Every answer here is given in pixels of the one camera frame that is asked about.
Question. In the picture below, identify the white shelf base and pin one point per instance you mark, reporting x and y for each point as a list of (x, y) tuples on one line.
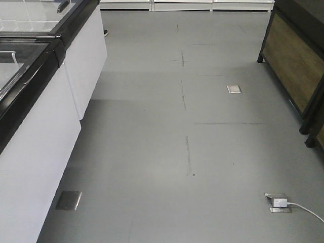
[(188, 5)]

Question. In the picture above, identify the white chest freezer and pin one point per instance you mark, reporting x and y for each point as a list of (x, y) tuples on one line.
[(77, 24), (39, 128)]

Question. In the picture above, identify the far white chest freezer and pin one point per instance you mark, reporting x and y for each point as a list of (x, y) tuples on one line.
[(77, 24)]

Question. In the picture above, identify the steel floor socket plate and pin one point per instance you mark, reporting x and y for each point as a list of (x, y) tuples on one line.
[(68, 200)]

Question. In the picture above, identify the near white chest freezer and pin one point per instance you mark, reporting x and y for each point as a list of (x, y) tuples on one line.
[(39, 128)]

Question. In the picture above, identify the wooden black-framed display stand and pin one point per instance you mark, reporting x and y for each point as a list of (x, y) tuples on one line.
[(293, 49)]

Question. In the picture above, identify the white power adapter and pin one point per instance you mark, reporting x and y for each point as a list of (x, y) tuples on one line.
[(279, 202)]

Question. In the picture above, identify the small steel floor plate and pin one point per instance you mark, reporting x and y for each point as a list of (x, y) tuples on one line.
[(234, 89)]

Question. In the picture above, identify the open floor socket box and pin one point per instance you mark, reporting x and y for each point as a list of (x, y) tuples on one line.
[(269, 196)]

